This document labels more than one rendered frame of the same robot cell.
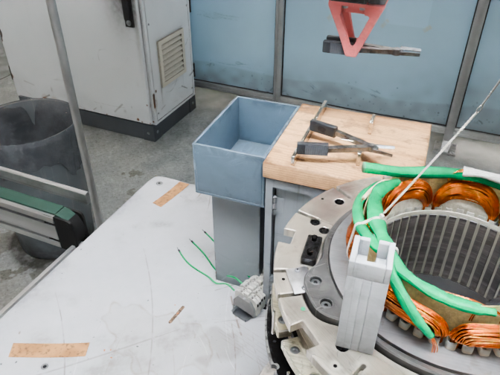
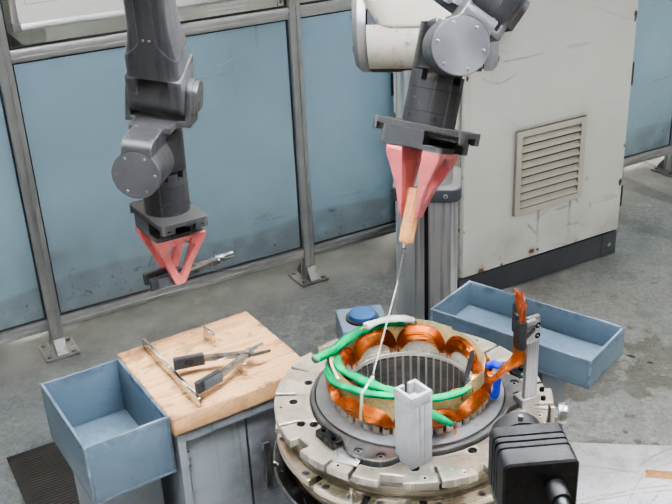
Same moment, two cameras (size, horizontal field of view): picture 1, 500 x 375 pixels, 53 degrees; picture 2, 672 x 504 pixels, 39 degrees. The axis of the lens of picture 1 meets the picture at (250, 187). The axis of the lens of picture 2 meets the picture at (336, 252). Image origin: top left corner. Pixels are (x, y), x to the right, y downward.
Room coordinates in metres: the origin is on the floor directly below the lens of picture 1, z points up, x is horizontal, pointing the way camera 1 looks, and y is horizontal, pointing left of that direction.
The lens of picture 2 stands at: (-0.20, 0.61, 1.74)
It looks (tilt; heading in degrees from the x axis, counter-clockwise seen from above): 26 degrees down; 308
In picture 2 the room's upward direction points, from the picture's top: 3 degrees counter-clockwise
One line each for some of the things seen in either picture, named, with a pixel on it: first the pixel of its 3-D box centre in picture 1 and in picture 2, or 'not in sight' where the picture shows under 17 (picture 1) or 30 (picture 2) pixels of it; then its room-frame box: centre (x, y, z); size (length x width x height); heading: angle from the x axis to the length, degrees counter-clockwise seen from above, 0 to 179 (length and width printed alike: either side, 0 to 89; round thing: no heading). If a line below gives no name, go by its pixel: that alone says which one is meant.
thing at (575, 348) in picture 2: not in sight; (521, 402); (0.31, -0.47, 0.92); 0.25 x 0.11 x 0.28; 178
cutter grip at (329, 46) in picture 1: (338, 47); (164, 280); (0.65, -0.12, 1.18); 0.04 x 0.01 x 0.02; 70
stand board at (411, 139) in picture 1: (351, 149); (213, 368); (0.60, -0.14, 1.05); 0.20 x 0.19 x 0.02; 69
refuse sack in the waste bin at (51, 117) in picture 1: (36, 160); not in sight; (1.63, 0.83, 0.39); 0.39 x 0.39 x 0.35
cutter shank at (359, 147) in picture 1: (350, 148); (235, 363); (0.55, -0.13, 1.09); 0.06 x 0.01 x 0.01; 94
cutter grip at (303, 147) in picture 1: (312, 148); (208, 381); (0.55, -0.08, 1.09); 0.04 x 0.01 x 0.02; 84
